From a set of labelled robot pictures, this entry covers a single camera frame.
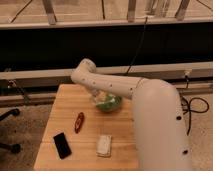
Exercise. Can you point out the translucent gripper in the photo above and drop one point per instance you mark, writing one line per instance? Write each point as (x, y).
(97, 96)

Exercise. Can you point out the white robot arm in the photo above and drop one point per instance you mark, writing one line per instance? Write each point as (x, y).
(160, 131)

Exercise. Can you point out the green ceramic bowl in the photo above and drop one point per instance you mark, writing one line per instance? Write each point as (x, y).
(107, 108)

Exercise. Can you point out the red pocket knife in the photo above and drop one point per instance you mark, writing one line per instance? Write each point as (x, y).
(79, 122)

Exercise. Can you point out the wooden table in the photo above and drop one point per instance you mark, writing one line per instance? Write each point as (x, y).
(69, 102)

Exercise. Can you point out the white rectangular sponge block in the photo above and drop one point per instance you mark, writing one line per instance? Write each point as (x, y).
(104, 146)

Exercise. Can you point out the black smartphone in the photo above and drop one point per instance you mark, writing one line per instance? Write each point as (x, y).
(62, 145)

